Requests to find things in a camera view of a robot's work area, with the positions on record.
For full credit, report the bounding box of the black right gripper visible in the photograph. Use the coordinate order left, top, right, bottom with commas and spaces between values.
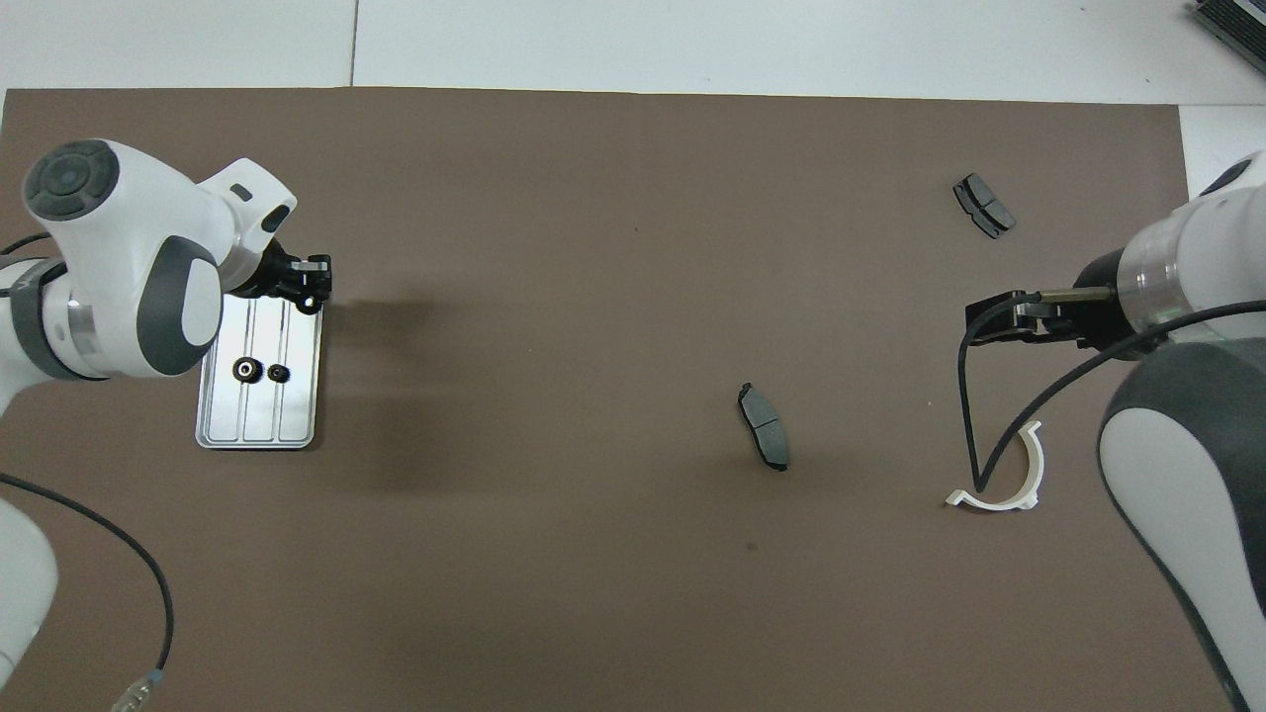
966, 247, 1165, 357

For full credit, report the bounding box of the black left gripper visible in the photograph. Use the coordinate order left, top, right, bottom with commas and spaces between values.
229, 237, 333, 311

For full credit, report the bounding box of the silver metal tray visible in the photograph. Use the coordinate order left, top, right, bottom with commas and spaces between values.
195, 287, 326, 451

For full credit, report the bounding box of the short dark grey brake pad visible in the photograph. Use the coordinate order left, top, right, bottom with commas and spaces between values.
952, 173, 1017, 240

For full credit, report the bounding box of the long dark grey brake pad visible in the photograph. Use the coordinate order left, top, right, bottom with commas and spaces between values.
737, 382, 791, 474

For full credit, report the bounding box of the brown table mat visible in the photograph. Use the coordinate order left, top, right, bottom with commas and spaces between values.
0, 87, 1242, 712

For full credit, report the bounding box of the grey ribbed device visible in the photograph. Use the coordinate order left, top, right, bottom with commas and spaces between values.
1192, 0, 1266, 50

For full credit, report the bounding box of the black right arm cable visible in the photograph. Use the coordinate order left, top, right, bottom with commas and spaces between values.
954, 290, 1266, 494

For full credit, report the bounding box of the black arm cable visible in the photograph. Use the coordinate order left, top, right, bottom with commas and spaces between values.
954, 290, 1266, 494
0, 234, 176, 712

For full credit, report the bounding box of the white curved plastic bracket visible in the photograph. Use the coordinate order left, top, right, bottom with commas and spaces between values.
945, 420, 1045, 512

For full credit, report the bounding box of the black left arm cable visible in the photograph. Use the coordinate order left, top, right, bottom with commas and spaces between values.
0, 234, 176, 712

